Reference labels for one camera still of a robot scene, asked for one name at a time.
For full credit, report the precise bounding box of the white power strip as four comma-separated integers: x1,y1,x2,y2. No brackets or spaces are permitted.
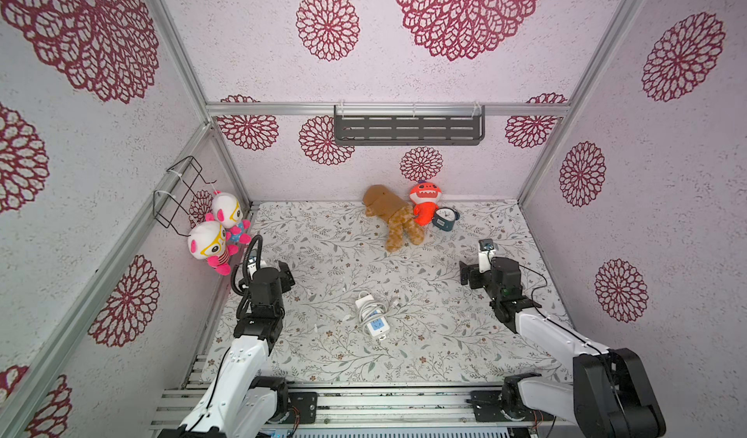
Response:
355,291,391,342

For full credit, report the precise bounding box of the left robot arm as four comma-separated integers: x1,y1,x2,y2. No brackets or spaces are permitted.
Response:
160,266,289,437

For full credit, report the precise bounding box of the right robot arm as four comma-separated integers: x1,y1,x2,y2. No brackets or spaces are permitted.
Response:
459,254,666,437

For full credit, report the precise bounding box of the teal alarm clock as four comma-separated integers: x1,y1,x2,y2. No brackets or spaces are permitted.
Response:
431,207,460,232

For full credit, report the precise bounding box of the red shark plush toy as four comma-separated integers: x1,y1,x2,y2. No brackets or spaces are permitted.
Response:
409,181,442,226

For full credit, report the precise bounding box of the lower pink white plush doll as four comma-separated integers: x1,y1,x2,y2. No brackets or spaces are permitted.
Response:
187,220,238,276

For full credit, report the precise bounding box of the pink white plush doll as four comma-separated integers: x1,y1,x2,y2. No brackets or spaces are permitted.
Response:
205,191,252,245
187,220,238,276

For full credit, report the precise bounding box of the upper pink white plush doll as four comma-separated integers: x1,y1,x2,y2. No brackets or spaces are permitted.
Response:
205,191,252,245

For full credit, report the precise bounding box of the brown plush toy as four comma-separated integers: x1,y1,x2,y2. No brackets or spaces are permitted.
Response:
363,184,425,253

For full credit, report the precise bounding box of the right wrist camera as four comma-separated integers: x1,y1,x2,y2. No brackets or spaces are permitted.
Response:
478,239,496,273

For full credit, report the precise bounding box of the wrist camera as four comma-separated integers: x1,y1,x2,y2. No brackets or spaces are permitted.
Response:
245,255,267,278
478,239,496,273

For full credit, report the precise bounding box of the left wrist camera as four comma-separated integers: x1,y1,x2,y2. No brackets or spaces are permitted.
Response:
245,255,267,278

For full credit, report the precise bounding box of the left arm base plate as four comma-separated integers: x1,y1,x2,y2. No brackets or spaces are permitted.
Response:
266,391,319,426

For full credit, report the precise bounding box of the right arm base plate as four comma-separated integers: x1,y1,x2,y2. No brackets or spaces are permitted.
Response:
466,389,556,422

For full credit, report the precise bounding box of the black wire basket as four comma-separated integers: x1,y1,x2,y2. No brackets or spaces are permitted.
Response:
151,155,216,238

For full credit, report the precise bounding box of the grey wall shelf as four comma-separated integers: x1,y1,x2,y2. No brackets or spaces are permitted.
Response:
333,105,486,146

